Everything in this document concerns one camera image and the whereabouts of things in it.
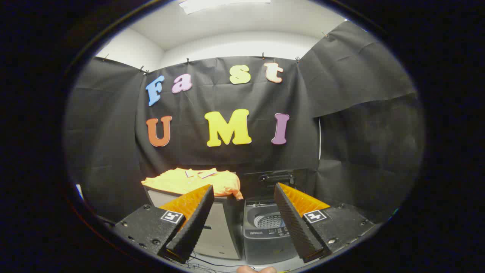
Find ceiling light panel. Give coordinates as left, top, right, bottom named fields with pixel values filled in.
left=179, top=0, right=271, bottom=15

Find black floor cables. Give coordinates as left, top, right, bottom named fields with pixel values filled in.
left=163, top=251, right=258, bottom=273

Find grey cabinet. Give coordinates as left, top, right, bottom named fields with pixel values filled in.
left=146, top=188, right=244, bottom=260

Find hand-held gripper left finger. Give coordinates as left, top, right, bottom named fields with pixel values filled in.
left=114, top=185, right=215, bottom=264

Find black backdrop cloth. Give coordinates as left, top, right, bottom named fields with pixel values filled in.
left=64, top=21, right=425, bottom=224

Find orange polo shirt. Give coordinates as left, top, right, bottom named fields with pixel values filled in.
left=141, top=168, right=244, bottom=201

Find grey washing machine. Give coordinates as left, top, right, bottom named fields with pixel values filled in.
left=242, top=198, right=300, bottom=265

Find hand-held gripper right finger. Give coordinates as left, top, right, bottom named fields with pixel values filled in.
left=274, top=182, right=375, bottom=263

